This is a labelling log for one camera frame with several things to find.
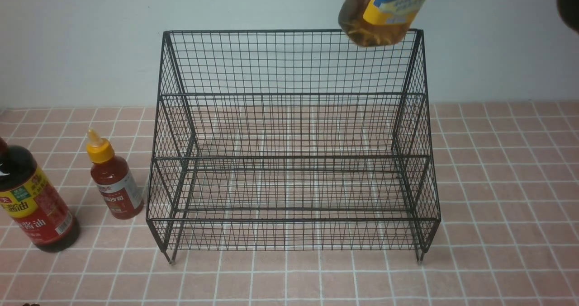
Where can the red sauce squeeze bottle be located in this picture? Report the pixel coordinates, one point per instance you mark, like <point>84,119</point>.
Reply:
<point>113,178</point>

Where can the amber cooking wine bottle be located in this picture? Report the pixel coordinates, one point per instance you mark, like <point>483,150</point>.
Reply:
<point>372,23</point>

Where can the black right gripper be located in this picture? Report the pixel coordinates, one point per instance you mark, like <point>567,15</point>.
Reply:
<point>569,13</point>

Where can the black wire mesh shelf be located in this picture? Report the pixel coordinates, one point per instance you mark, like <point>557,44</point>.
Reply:
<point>268,140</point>

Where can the dark soy sauce bottle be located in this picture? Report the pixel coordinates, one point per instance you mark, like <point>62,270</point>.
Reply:
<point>33,203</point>

